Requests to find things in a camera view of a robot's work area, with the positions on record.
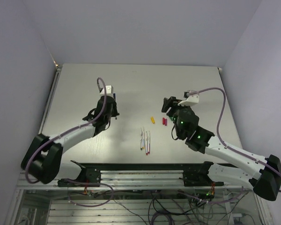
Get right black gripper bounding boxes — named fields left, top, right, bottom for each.
left=162, top=96, right=192, bottom=137

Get green pen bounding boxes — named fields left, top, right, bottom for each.
left=140, top=128, right=144, bottom=150

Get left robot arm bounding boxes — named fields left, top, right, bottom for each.
left=21, top=96, right=119, bottom=186

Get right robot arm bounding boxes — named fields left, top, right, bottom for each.
left=162, top=97, right=281, bottom=201

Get yellow pen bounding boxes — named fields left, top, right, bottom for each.
left=142, top=127, right=145, bottom=149

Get red pen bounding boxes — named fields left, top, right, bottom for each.
left=145, top=131, right=149, bottom=155

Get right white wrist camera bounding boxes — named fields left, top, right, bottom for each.
left=178, top=90, right=200, bottom=106

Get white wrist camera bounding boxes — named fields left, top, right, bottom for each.
left=178, top=90, right=200, bottom=106
left=100, top=85, right=114, bottom=97

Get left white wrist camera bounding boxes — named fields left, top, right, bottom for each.
left=100, top=85, right=114, bottom=97

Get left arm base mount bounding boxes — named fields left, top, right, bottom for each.
left=56, top=160, right=101, bottom=188

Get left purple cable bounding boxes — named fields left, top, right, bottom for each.
left=25, top=77, right=108, bottom=184

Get aluminium frame rail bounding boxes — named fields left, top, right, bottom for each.
left=16, top=170, right=256, bottom=190

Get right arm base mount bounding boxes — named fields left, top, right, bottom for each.
left=179, top=161, right=214, bottom=187

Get loose cables under table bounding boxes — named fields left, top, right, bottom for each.
left=67, top=182, right=251, bottom=225

